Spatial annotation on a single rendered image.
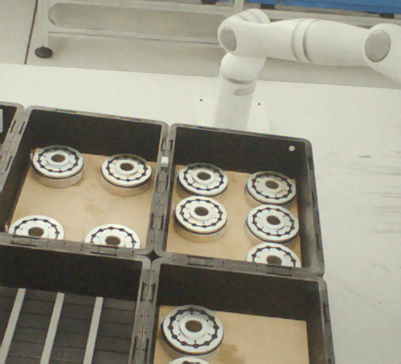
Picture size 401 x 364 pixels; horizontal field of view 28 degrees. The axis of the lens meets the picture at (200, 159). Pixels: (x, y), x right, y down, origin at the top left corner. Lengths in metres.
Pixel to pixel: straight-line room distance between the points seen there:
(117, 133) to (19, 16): 2.32
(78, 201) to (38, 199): 0.08
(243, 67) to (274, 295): 0.65
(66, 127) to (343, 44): 0.59
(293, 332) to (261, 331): 0.06
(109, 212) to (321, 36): 0.55
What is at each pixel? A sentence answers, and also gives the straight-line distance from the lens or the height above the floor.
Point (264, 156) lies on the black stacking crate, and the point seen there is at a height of 0.88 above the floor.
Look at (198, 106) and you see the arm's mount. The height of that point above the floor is 0.75.
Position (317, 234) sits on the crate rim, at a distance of 1.50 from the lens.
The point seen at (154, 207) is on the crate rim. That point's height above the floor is 0.93.
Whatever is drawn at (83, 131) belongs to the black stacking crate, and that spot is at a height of 0.89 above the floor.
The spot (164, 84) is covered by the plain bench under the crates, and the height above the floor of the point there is 0.70.
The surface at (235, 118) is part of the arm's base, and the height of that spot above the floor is 0.80.
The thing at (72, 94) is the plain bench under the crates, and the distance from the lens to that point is 2.17.
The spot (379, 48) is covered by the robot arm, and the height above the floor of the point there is 1.20.
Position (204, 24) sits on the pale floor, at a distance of 4.04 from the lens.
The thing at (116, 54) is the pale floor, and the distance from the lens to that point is 3.72.
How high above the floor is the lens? 1.91
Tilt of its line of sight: 38 degrees down
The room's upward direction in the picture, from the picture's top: 9 degrees clockwise
